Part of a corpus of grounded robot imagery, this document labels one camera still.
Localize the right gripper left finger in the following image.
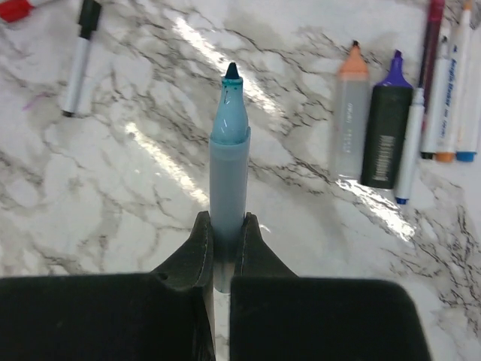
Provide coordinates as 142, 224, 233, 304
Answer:
153, 211, 215, 359

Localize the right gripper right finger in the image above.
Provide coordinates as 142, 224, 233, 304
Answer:
234, 212, 297, 278

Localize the light blue highlighter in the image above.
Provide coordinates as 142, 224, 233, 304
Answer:
209, 62, 251, 293

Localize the blue capped marker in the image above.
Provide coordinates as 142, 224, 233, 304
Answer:
394, 88, 425, 205

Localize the purple highlighter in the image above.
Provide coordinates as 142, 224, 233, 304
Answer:
360, 50, 413, 190

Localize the orange capped highlighter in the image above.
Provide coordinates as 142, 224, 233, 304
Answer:
329, 41, 371, 180

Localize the red white marker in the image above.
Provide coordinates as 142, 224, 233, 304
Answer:
436, 1, 473, 162

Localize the red pen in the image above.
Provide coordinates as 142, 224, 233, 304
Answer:
418, 0, 445, 123

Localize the black capped marker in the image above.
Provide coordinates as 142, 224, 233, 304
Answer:
421, 35, 449, 159
62, 0, 102, 117

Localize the blue tipped acrylic marker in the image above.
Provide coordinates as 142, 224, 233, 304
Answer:
456, 22, 480, 162

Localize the red capped marker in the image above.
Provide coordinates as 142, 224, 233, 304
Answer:
0, 0, 49, 23

